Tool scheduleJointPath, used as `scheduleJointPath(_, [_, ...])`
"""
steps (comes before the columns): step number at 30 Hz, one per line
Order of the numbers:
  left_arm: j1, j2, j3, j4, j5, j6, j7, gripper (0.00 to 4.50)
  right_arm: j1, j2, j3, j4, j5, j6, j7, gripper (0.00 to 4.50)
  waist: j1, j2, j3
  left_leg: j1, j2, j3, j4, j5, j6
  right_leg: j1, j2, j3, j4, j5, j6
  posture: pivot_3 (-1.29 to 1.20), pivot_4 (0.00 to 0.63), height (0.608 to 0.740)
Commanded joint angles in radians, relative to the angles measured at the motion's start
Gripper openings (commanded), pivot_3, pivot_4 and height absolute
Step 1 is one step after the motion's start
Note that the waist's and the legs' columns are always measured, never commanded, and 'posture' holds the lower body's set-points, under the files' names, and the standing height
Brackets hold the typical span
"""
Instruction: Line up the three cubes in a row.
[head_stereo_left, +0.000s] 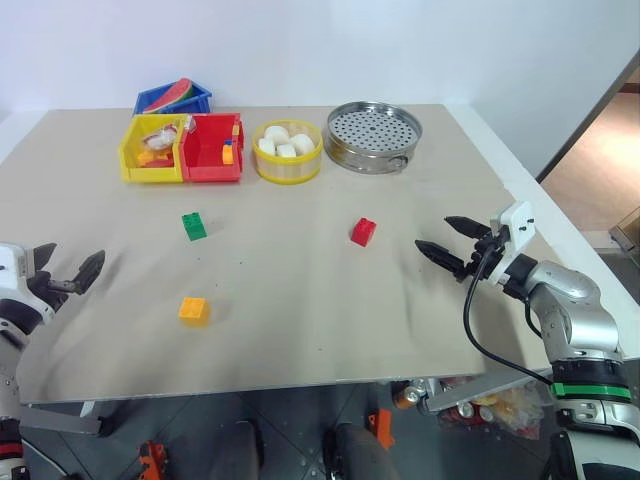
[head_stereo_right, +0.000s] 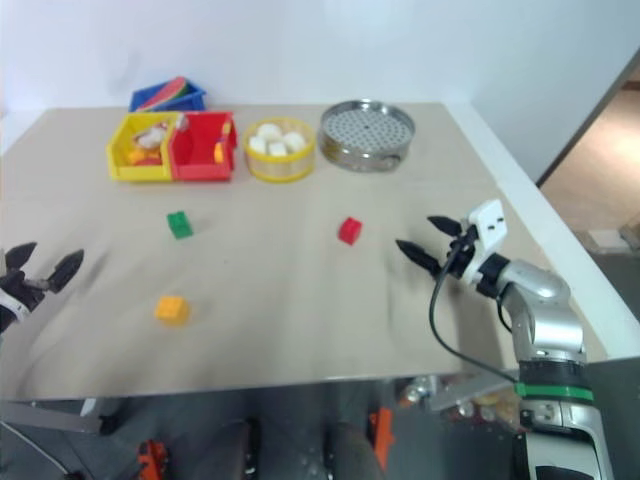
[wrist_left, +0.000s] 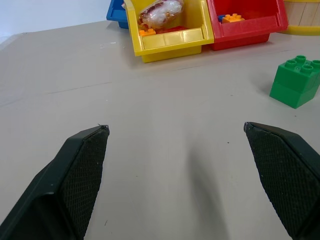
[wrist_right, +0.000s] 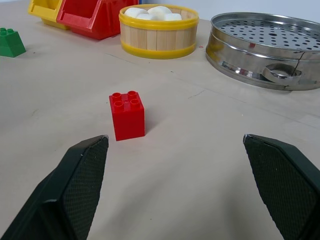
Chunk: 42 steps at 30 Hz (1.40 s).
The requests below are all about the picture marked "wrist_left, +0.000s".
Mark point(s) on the red plastic storage bin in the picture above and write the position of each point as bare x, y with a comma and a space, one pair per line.
247, 27

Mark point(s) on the small orange toy brick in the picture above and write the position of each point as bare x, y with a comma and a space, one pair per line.
147, 32

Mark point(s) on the blue toy brick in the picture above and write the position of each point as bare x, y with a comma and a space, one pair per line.
220, 18

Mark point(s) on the red toy brick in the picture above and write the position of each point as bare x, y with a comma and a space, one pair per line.
172, 29

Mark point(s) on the blue plastic storage bin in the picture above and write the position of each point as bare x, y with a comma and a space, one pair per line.
116, 13

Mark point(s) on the green toy block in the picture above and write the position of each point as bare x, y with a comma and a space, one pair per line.
296, 81

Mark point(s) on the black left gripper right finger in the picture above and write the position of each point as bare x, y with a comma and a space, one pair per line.
282, 170

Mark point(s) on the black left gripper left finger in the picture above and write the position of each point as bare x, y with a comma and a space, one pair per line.
62, 180

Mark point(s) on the yellow plastic storage bin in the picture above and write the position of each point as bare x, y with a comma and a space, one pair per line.
170, 41

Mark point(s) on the wooden bucket with yellow rim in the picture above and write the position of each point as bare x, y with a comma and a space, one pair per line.
303, 17

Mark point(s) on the clear plastic bag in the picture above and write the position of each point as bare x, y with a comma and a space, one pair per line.
160, 12

